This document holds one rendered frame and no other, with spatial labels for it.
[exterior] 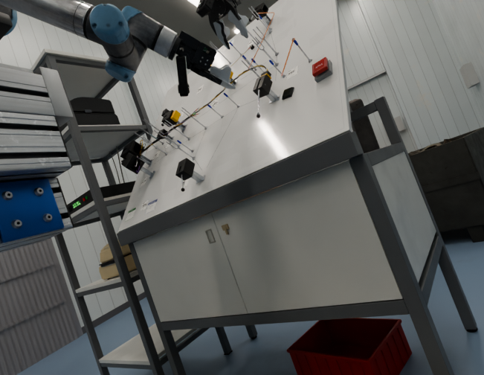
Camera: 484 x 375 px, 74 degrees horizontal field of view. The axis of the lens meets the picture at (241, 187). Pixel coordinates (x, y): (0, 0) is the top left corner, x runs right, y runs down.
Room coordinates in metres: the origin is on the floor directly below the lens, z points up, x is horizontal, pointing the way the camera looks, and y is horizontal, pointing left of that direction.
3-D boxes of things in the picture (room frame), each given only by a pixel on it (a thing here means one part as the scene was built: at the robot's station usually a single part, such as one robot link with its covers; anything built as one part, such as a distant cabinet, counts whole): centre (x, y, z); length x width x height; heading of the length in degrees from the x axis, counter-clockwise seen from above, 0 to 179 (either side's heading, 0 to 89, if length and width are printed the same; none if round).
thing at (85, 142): (1.92, 0.77, 0.92); 0.60 x 0.50 x 1.85; 53
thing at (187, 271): (1.38, 0.36, 0.60); 0.55 x 0.02 x 0.39; 53
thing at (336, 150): (1.19, 0.15, 0.83); 1.18 x 0.05 x 0.06; 53
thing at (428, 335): (1.44, -0.04, 0.40); 1.18 x 0.60 x 0.80; 53
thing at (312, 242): (1.04, -0.08, 0.60); 0.55 x 0.03 x 0.39; 53
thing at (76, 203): (1.83, 0.75, 1.09); 0.35 x 0.33 x 0.07; 53
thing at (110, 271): (1.81, 0.71, 0.76); 0.30 x 0.21 x 0.20; 146
